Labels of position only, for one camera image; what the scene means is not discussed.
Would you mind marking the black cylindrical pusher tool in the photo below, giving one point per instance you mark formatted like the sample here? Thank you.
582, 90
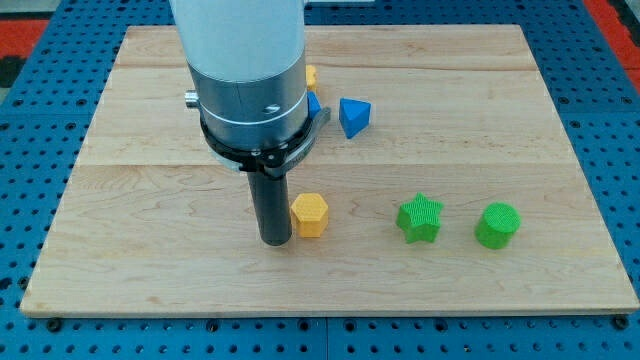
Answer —
270, 199

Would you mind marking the blue triangular block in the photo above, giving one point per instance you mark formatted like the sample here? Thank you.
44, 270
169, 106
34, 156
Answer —
354, 116

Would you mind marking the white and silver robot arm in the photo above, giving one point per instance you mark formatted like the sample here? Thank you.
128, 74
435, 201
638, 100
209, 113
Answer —
247, 61

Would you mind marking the blue block behind arm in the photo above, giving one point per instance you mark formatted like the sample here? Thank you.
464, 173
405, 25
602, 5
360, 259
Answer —
314, 106

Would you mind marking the green cylinder block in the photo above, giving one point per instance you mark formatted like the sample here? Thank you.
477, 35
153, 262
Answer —
497, 225

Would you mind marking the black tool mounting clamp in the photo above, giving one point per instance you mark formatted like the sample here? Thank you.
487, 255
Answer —
274, 162

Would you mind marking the green star block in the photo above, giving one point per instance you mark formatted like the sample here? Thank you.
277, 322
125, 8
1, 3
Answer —
419, 219

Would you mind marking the yellow block behind arm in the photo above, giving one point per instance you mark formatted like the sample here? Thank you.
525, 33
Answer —
311, 78

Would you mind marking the yellow hexagon block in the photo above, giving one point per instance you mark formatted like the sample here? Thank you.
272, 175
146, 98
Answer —
310, 214

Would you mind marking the wooden board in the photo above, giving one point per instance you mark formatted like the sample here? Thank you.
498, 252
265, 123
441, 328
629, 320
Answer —
152, 226

